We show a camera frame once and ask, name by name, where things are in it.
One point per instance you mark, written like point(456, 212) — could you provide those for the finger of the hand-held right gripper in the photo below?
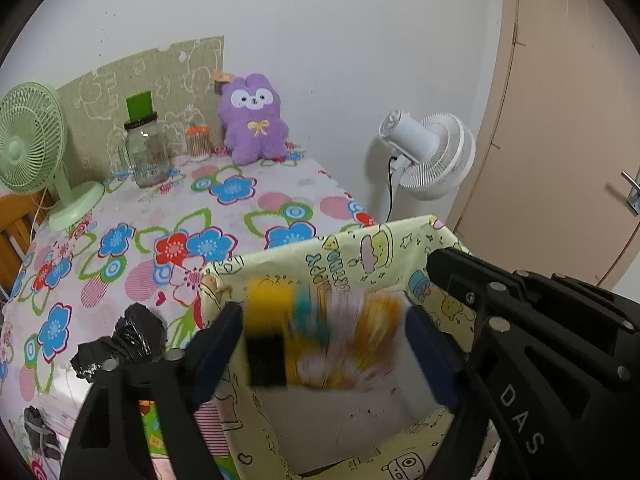
point(465, 272)
point(575, 295)

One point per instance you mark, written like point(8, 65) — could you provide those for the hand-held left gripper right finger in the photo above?
point(430, 355)

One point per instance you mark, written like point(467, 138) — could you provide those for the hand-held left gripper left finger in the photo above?
point(216, 360)

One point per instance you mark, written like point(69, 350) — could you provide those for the colourful soft toy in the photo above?
point(270, 310)

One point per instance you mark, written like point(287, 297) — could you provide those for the yellow cartoon fabric storage box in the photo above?
point(350, 255)

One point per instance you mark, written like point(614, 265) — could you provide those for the black crumpled plastic bag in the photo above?
point(130, 332)

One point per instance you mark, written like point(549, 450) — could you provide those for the white fan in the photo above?
point(430, 155)

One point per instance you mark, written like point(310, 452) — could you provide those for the floral tablecloth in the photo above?
point(150, 210)

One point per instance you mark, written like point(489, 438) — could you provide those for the beige door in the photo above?
point(560, 110)

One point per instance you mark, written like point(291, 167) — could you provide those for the small black white object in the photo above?
point(40, 430)

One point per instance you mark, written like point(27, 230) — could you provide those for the cotton swab container orange lid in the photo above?
point(198, 146)

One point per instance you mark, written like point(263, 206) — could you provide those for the glass jar with black lid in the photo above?
point(147, 155)

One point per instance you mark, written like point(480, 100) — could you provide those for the clear drinking glass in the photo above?
point(123, 157)

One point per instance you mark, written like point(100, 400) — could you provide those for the wooden chair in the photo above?
point(15, 240)

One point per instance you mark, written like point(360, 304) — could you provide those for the purple plush bunny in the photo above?
point(252, 125)

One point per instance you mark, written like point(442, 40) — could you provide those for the green box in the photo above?
point(139, 105)

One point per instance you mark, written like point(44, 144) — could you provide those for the green desk fan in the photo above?
point(30, 145)

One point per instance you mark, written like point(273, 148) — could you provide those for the green cartoon patterned board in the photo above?
point(100, 95)

